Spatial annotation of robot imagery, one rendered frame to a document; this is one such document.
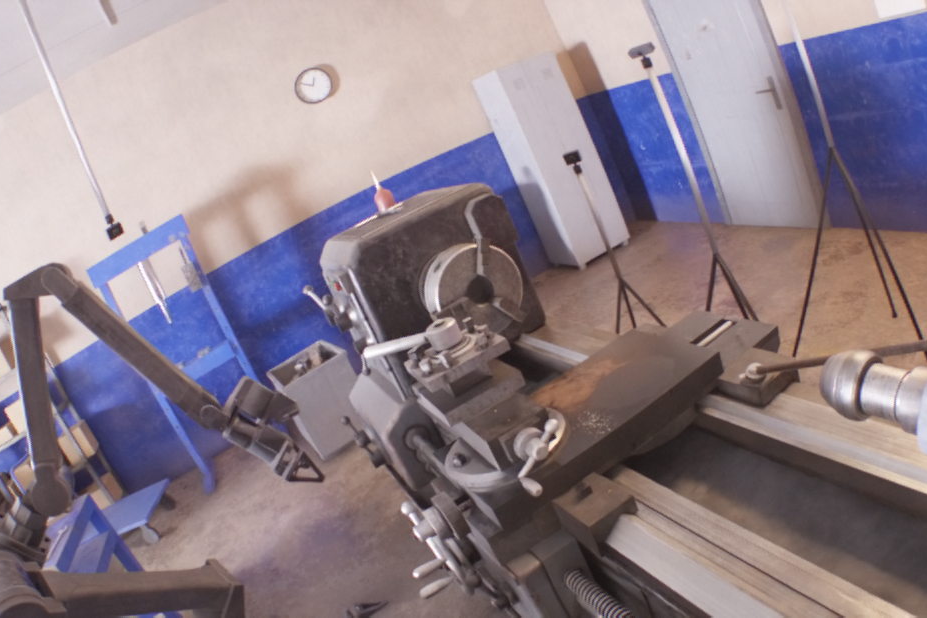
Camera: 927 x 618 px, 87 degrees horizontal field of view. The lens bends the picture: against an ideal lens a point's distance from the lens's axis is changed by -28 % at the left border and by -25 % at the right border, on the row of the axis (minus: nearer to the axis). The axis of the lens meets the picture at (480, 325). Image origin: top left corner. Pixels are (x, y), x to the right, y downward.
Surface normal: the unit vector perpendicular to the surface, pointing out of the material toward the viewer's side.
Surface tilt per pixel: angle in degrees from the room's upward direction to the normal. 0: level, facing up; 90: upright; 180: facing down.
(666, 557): 36
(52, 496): 90
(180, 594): 115
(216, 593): 106
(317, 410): 90
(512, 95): 90
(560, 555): 90
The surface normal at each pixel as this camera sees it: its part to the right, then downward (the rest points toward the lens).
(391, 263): 0.40, 0.14
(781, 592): -0.39, -0.87
